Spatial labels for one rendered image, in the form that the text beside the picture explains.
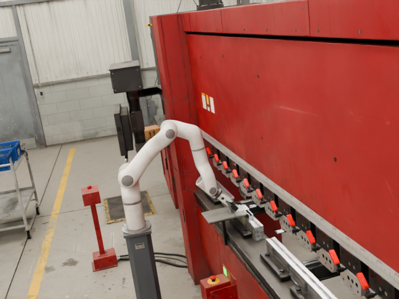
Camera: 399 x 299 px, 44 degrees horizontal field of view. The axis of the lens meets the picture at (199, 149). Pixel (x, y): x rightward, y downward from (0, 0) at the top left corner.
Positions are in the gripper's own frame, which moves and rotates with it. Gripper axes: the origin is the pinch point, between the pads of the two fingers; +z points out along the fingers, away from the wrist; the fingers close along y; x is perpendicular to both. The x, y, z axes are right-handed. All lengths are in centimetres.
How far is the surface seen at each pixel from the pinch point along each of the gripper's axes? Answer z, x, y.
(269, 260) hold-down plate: 9, 8, -57
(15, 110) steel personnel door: -120, 167, 733
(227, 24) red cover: -89, -79, -23
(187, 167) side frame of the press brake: -11, 3, 84
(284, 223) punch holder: -13, -14, -77
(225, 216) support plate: -3.6, 7.9, -7.5
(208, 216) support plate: -10.4, 15.7, -1.3
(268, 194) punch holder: -19, -20, -58
